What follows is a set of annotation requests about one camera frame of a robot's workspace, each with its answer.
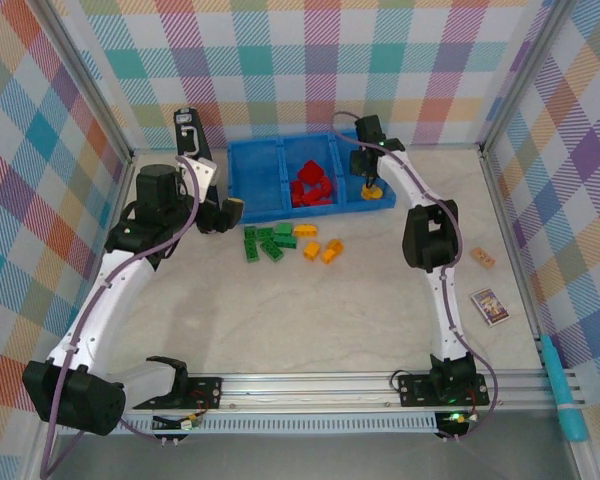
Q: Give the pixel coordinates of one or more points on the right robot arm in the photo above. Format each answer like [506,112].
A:
[445,310]

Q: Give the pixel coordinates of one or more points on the aluminium frame post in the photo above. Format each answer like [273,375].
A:
[522,75]
[91,77]

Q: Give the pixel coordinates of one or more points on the aluminium side rail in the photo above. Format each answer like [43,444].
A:
[125,180]
[514,250]

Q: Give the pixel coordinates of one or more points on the small wooden block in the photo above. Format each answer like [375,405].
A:
[483,257]

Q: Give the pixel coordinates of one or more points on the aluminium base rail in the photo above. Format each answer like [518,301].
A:
[305,392]

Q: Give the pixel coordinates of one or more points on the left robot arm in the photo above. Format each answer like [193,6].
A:
[110,290]

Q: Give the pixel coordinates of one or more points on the black hard carrying case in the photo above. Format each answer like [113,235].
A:
[190,135]

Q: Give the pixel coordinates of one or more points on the red lego brick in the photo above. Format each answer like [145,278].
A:
[299,192]
[311,172]
[316,200]
[324,187]

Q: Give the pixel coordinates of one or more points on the small printed card box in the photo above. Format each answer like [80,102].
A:
[490,307]

